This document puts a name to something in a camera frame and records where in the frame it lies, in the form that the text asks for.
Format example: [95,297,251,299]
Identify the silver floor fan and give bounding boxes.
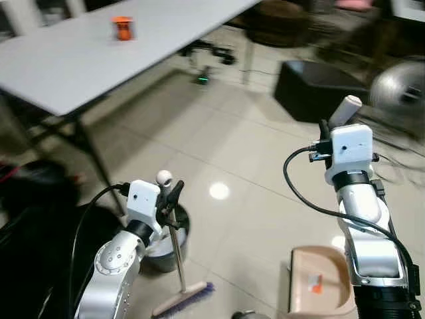
[369,60,425,187]

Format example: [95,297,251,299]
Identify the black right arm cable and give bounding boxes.
[284,148,400,266]

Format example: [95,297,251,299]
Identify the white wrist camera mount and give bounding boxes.
[124,179,163,233]
[325,124,375,187]

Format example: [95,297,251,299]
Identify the orange small object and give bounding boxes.
[112,16,135,42]

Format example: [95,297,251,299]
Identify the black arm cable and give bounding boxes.
[284,148,400,266]
[68,183,131,314]

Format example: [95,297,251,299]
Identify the black box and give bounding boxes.
[274,60,370,124]

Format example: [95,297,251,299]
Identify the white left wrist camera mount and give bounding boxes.
[124,179,163,233]

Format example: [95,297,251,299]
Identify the broom with metal handle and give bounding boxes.
[151,170,216,318]

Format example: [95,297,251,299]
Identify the dark grey waste bin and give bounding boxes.
[143,203,192,274]

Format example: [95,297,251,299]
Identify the brown round stool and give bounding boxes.
[246,0,313,47]

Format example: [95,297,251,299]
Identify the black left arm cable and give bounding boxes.
[68,183,131,314]

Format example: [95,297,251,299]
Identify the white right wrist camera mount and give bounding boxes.
[325,124,375,187]

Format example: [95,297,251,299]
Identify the white folding table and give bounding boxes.
[0,0,261,215]

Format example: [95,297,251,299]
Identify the pink cloth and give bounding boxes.
[334,0,377,13]

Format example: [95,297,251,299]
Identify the black device with green light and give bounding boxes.
[179,40,237,86]

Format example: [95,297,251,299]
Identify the black bag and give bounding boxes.
[0,159,124,319]

